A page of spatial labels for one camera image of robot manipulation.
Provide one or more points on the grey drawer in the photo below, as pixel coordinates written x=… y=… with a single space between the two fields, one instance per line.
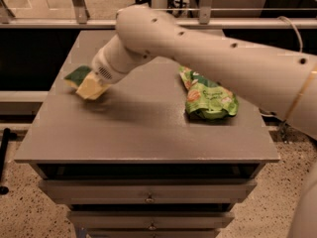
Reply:
x=146 y=191
x=150 y=220

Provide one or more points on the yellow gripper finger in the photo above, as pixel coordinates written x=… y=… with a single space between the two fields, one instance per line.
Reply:
x=92 y=87

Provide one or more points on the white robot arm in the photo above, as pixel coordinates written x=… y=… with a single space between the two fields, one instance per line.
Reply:
x=277 y=80

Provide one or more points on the green and yellow sponge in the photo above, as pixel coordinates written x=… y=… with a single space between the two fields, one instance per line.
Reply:
x=75 y=78

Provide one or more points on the grey top drawer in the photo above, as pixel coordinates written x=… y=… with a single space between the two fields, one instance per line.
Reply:
x=146 y=191

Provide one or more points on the green rice chip bag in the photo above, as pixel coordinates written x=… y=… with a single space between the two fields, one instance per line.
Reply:
x=207 y=99

